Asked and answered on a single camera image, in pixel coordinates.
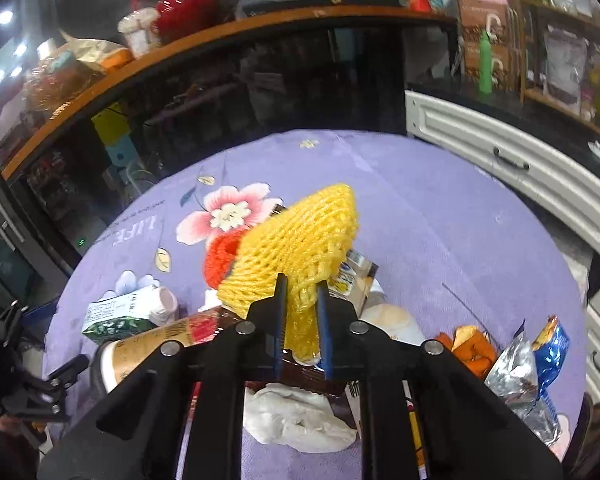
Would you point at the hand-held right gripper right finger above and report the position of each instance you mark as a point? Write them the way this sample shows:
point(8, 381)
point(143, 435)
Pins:
point(322, 320)

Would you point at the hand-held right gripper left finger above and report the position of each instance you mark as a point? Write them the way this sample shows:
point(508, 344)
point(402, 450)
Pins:
point(281, 310)

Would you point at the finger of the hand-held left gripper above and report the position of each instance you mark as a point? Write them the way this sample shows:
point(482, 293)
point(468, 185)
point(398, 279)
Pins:
point(67, 369)
point(5, 322)

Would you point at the yellow foam fruit net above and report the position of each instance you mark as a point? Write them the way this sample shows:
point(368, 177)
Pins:
point(300, 230)

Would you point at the jar with white lid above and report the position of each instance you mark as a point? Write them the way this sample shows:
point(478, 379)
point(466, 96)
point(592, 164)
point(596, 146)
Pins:
point(150, 340)

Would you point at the orange snack wrapper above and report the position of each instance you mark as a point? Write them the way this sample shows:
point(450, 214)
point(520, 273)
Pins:
point(472, 352)

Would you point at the blue yellow drink carton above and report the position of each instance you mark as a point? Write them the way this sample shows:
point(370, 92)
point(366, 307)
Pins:
point(352, 277)

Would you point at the brown ribbed plastic tray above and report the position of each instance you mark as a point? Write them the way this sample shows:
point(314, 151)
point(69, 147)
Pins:
point(305, 379)

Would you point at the green white carton box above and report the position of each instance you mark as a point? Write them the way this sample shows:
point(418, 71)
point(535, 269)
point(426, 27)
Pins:
point(115, 312)

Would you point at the red orange foam fruit net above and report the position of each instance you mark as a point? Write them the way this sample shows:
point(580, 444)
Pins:
point(220, 260)

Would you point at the white crumpled tissue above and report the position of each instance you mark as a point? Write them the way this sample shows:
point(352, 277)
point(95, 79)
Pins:
point(295, 415)

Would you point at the purple floral tablecloth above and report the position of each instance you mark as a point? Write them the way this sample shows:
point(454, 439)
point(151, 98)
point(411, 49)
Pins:
point(430, 240)

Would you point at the yellow red printed wrapper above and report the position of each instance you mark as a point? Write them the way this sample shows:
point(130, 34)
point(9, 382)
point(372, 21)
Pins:
point(413, 425)

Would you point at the silver blue snack bag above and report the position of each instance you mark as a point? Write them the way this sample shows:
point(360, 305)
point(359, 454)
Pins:
point(525, 375)

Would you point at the yellow box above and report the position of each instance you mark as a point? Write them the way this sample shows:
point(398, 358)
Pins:
point(111, 122)

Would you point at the glass counter with wooden edge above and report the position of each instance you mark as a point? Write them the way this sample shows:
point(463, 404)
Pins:
point(220, 90)

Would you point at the wide white drawer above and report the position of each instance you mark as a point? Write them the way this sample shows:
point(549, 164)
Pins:
point(510, 160)

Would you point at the gold wrapped gift basket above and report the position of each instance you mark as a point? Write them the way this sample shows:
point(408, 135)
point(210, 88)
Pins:
point(62, 77)

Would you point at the green bottle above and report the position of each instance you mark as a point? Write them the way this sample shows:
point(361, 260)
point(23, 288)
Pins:
point(485, 62)

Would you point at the small white gift box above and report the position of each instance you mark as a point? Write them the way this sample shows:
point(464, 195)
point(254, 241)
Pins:
point(139, 35)

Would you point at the red gift bag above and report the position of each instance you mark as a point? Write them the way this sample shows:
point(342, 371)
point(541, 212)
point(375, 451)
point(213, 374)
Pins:
point(180, 5)

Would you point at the brown cardboard hook display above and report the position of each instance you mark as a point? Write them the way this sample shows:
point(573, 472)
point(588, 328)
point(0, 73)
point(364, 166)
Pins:
point(482, 15)

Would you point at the wooden shelf with packets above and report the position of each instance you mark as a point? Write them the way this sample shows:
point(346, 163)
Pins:
point(565, 60)

